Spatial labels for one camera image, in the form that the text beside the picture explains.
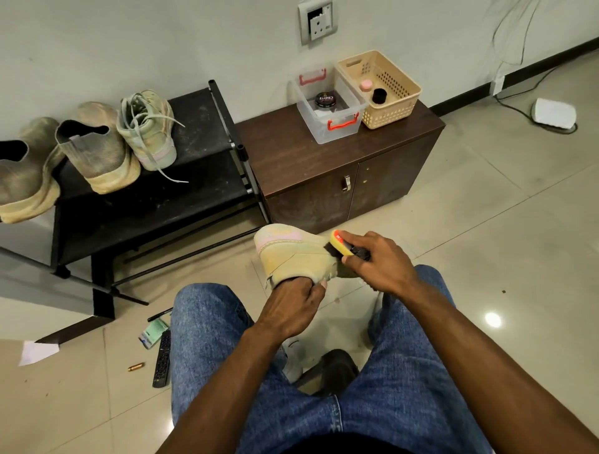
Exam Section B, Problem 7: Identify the beige plastic basket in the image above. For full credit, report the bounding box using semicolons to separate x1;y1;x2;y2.
335;49;423;130

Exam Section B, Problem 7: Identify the clear plastic storage box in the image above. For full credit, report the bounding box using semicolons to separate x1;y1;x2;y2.
292;64;368;145

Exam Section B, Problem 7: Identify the person's leg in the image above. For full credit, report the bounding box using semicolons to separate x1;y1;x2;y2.
328;264;492;454
170;281;343;454

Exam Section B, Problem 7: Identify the person's right hand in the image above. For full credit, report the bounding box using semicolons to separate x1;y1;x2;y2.
332;230;417;301

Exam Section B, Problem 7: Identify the pale green lace-up shoe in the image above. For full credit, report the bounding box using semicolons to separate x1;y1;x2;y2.
116;89;188;185
253;223;361;291

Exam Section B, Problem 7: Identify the green paper packet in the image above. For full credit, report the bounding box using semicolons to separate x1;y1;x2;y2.
139;316;172;350

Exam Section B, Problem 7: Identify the dark brown wooden cabinet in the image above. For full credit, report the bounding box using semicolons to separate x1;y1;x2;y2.
234;98;447;235

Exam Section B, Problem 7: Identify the white wall socket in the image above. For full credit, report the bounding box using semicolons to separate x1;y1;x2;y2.
298;0;338;45

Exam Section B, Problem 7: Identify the white cable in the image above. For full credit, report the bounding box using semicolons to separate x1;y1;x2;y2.
491;0;572;132

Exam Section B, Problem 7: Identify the person's right forearm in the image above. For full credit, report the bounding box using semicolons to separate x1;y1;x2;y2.
393;279;599;454

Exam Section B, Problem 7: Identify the black remote control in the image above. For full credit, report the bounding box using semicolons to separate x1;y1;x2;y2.
152;327;172;389

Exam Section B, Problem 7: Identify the person's right leg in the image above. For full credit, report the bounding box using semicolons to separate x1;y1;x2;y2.
328;264;492;454

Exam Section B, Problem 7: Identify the white router box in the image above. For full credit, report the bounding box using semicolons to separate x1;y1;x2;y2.
530;97;578;131

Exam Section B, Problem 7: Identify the person's left leg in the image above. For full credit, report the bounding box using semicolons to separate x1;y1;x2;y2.
170;281;343;454

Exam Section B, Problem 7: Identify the worn tan slip-on shoe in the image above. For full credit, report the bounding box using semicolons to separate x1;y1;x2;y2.
54;102;142;196
0;117;65;225

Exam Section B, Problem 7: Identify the person's left forearm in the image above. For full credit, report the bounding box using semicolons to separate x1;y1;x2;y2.
157;322;301;454

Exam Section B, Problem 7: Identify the white paper sheet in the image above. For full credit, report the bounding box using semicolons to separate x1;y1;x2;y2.
19;340;61;367

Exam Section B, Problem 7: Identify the black orange shoe brush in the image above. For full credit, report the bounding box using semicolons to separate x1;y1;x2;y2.
323;230;371;265

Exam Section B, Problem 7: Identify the black metal shoe rack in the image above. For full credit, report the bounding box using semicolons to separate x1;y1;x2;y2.
0;79;271;345

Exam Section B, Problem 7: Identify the person's left hand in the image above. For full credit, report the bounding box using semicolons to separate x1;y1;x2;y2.
253;276;327;342

